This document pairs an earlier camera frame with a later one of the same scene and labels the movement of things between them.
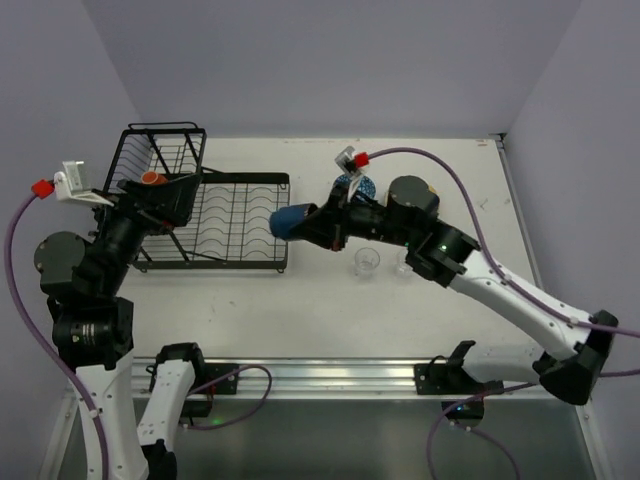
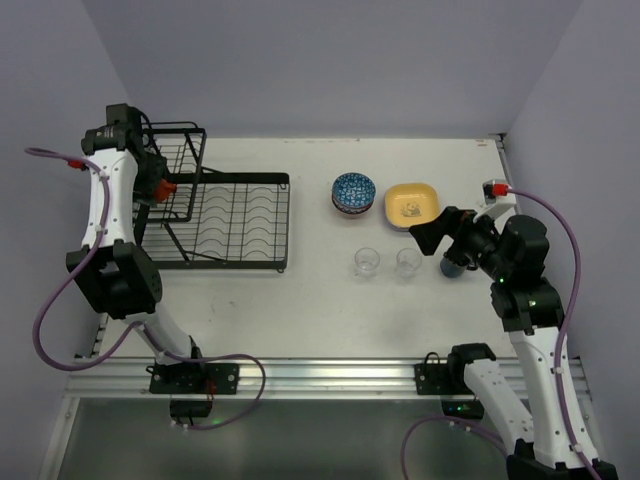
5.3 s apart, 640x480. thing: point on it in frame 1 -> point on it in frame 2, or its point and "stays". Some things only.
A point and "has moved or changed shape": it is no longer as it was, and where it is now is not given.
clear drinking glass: (366, 261) stays
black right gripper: (338, 220) -> (454, 230)
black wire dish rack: (241, 220) stays
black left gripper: (135, 211) -> (151, 167)
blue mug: (284, 219) has moved or changed shape
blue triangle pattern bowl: (365, 184) stays
